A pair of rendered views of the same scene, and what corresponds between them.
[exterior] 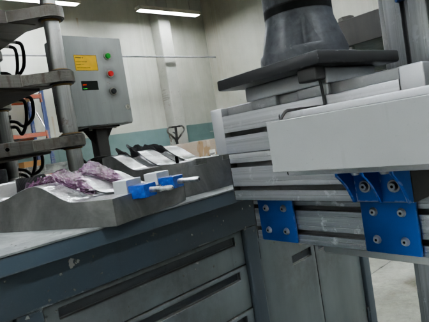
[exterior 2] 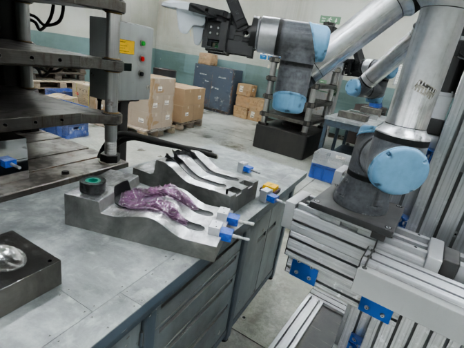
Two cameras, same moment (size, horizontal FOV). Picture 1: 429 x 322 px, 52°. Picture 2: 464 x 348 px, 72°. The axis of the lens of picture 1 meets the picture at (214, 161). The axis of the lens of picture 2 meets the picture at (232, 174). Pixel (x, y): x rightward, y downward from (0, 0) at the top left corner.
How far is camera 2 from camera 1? 0.65 m
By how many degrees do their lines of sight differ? 25
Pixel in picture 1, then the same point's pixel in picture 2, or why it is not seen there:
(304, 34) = (375, 199)
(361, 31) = not seen: hidden behind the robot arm
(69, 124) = (113, 105)
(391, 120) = (438, 312)
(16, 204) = (130, 223)
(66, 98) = (114, 84)
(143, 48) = not seen: outside the picture
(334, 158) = (395, 306)
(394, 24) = not seen: hidden behind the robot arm
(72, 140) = (114, 120)
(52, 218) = (160, 242)
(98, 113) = (127, 90)
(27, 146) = (76, 118)
